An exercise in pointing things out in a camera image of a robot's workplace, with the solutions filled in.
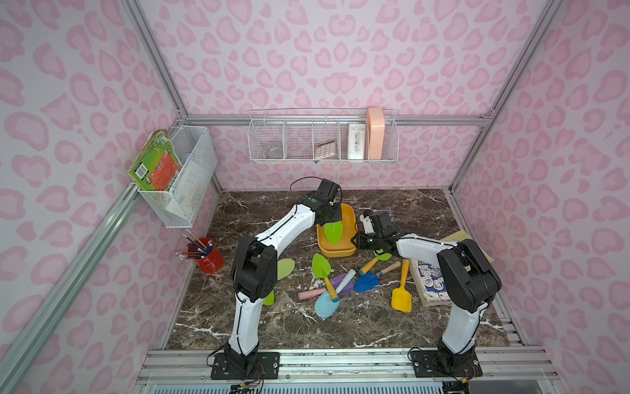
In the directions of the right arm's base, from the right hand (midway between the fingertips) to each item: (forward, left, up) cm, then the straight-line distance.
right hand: (352, 238), depth 97 cm
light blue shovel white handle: (-25, +10, -4) cm, 27 cm away
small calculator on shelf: (+25, +11, +24) cm, 36 cm away
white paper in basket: (+4, +57, +24) cm, 62 cm away
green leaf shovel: (0, +7, +5) cm, 9 cm away
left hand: (+7, +6, +9) cm, 13 cm away
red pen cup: (-13, +51, +6) cm, 53 cm away
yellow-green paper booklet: (+6, -47, -6) cm, 47 cm away
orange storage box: (-3, +3, 0) cm, 4 cm away
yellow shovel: (-22, -16, -5) cm, 27 cm away
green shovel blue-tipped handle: (-11, +12, -4) cm, 17 cm away
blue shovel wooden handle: (-16, -5, -4) cm, 17 cm away
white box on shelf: (+26, -1, +27) cm, 37 cm away
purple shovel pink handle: (-19, +2, -3) cm, 19 cm away
